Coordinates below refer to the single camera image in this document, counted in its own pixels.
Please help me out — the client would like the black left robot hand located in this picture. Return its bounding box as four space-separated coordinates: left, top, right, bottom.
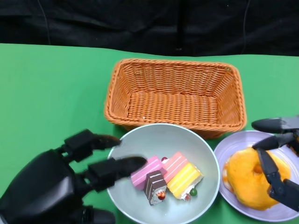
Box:
0 129 148 224

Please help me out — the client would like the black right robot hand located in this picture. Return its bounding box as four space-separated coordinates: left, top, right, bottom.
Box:
251 116 299 213

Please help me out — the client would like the ring-shaped orange bread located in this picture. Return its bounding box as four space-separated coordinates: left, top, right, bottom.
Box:
224 147 292 211

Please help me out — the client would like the pink and yellow cake slice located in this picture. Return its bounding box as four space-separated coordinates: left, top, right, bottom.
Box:
162 151 204 201

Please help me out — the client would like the chocolate cake slice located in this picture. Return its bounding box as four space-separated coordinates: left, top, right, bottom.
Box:
143 169 168 206

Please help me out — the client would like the pale green bowl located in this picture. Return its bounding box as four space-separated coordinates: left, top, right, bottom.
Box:
107 123 221 224

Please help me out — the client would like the lavender plate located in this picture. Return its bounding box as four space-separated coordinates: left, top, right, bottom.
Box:
214 130 299 222

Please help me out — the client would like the orange wicker basket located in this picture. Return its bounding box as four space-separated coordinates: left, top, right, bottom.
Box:
104 58 248 140

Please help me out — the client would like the green tablecloth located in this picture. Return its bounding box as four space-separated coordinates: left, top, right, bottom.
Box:
0 42 299 224

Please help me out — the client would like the black backdrop cloth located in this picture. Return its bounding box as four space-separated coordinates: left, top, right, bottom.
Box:
0 0 299 58

